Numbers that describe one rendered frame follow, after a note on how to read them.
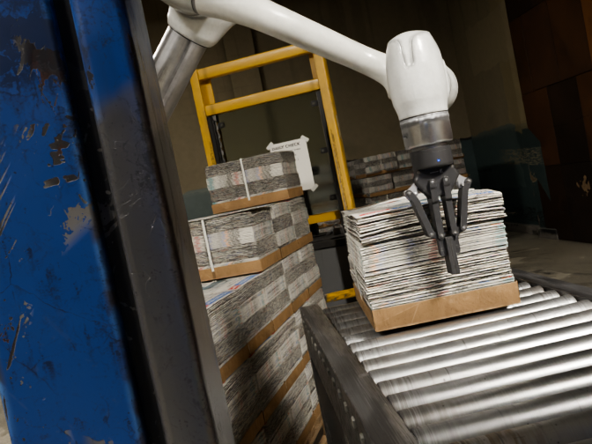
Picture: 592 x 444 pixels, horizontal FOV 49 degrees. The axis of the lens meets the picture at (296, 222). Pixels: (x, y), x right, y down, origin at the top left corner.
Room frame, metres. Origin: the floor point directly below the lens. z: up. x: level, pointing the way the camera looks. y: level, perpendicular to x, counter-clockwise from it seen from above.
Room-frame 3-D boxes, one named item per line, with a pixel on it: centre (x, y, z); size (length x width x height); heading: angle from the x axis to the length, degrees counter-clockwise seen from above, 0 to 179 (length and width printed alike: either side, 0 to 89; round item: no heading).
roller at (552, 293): (1.29, -0.27, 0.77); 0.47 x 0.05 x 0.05; 94
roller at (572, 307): (1.16, -0.28, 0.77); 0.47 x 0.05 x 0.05; 94
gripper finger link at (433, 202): (1.19, -0.26, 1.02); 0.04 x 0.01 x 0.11; 4
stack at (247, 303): (2.40, 0.34, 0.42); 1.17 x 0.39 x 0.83; 165
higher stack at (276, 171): (3.10, 0.15, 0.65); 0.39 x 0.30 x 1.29; 75
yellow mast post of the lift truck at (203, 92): (3.60, 0.36, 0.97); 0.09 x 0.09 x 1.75; 75
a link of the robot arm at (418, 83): (1.21, -0.27, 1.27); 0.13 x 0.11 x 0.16; 158
